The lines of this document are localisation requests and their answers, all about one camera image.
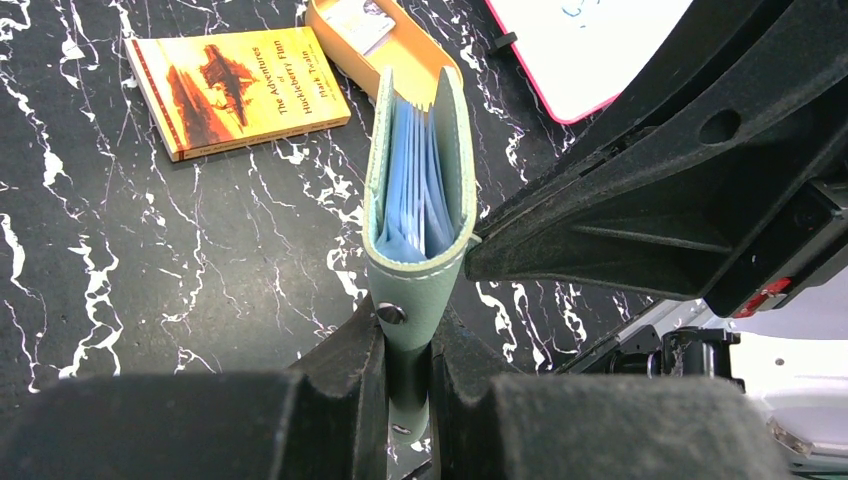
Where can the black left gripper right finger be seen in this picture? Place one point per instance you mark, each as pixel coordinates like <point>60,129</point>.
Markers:
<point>492,421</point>

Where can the orange Huckleberry Finn book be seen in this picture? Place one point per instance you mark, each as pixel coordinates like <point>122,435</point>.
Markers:
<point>214,93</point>

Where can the tan oval tray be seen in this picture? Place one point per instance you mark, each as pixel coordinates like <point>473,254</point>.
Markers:
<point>415,58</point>

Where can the pink framed whiteboard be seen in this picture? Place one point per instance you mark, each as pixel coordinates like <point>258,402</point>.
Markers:
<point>579,55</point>

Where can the mint green card holder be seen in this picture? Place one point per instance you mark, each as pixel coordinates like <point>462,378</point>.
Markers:
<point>420,206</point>

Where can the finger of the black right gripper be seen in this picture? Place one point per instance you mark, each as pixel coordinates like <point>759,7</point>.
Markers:
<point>710,38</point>

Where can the white card in tray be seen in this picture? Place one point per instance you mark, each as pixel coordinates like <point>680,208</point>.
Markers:
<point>362,23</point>

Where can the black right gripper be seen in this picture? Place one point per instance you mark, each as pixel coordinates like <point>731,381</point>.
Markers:
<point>723,202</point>

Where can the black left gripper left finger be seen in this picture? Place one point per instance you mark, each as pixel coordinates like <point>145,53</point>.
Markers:
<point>324,417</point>

